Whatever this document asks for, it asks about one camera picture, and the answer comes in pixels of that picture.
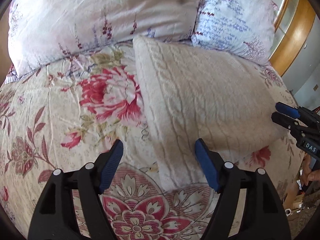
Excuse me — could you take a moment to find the person's right hand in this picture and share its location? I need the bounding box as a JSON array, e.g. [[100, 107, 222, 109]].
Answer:
[[300, 166, 320, 186]]

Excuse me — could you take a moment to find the floral lavender print pillow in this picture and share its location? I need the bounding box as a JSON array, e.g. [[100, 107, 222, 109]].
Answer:
[[191, 0, 274, 64]]

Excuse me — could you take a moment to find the wooden mirror frame headboard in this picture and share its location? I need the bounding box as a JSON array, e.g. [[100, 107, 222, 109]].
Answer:
[[269, 0, 316, 76]]

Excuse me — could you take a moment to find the beige cable-knit sweater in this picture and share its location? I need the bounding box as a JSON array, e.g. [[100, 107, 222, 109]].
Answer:
[[133, 36, 285, 191]]

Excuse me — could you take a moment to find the pale pink pillow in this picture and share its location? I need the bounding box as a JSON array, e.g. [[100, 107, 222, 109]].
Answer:
[[8, 0, 200, 76]]

